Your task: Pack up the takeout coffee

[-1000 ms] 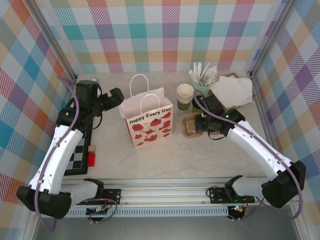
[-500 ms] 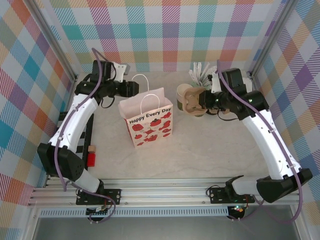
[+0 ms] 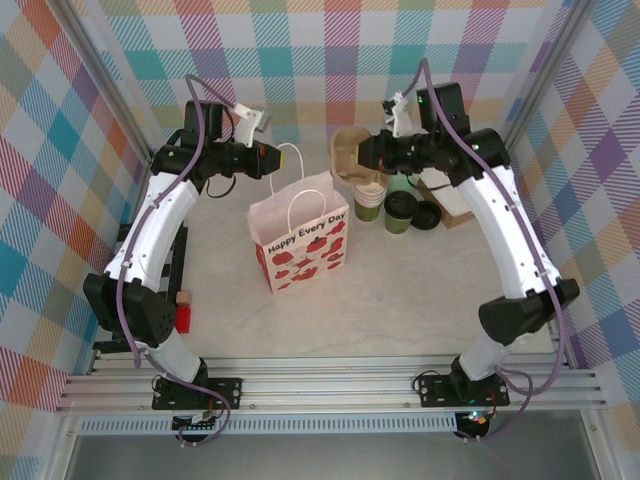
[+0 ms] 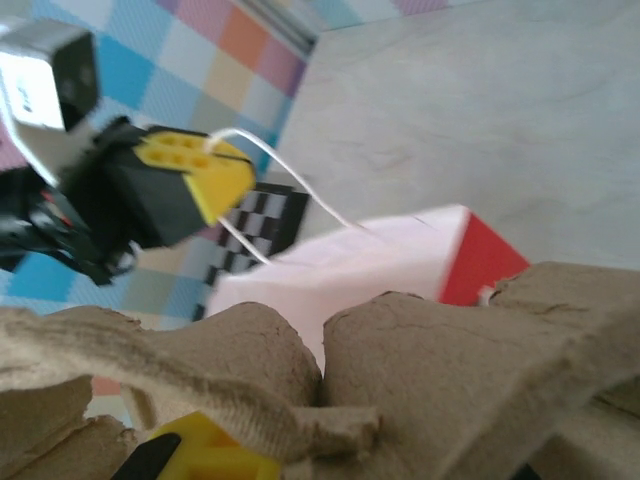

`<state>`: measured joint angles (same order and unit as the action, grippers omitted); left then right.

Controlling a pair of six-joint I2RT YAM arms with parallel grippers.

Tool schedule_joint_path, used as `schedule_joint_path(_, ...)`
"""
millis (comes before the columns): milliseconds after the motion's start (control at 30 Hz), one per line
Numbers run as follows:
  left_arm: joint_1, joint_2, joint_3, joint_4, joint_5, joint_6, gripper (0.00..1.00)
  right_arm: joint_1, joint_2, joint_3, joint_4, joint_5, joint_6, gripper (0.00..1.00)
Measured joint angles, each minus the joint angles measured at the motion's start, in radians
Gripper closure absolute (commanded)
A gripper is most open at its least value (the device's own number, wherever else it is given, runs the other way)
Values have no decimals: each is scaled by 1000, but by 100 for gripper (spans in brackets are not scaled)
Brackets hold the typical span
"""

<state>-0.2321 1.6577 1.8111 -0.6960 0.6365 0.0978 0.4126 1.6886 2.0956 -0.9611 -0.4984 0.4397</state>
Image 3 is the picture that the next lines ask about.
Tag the brown pulp cup carrier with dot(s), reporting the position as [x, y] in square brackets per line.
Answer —
[367, 175]

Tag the white paper napkins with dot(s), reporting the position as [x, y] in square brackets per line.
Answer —
[450, 202]

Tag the black plastic cup lid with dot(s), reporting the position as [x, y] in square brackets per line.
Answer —
[400, 204]

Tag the green paper coffee cup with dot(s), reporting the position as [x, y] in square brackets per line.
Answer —
[397, 226]

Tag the white red-flower paper bag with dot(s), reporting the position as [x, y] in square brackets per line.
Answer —
[310, 260]

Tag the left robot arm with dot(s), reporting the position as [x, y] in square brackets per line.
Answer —
[150, 235]

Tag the stack of paper cups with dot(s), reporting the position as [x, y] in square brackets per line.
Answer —
[367, 212]

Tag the brown cardboard box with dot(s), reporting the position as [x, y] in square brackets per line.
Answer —
[452, 221]

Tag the black white checkerboard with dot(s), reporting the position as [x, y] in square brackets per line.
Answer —
[177, 260]

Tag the small wooden block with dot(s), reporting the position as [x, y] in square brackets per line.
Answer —
[184, 298]

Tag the red block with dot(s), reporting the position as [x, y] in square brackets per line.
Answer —
[184, 320]

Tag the small circuit board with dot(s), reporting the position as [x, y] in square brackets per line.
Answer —
[197, 422]

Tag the circuit board with lights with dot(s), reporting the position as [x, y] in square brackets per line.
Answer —
[477, 419]

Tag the grey metal panel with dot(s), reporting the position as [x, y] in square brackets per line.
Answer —
[325, 460]

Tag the aluminium frame post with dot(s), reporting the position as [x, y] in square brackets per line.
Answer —
[544, 75]
[112, 75]

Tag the wide grooved aluminium rail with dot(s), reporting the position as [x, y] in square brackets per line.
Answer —
[325, 390]

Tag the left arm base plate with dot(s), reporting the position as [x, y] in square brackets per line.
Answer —
[230, 392]

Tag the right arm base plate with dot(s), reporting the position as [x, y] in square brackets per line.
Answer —
[432, 390]

